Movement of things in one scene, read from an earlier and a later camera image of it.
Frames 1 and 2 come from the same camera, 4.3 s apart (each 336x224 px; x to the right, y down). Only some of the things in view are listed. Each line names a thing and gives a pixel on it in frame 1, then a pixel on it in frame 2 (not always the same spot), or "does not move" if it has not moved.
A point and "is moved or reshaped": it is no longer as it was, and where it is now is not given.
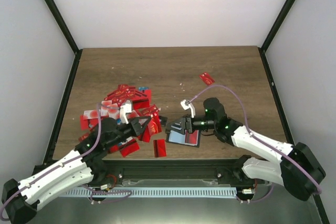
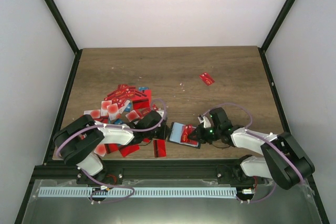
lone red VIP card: [207, 78] does not move
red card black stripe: [159, 148] does not move
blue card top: [143, 88] does not move
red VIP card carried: [154, 125] is moved or reshaped
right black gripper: [186, 121] → [200, 138]
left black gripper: [137, 129] → [165, 131]
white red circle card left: [91, 114] does not move
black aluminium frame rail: [170, 170] does not move
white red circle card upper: [114, 112] does not move
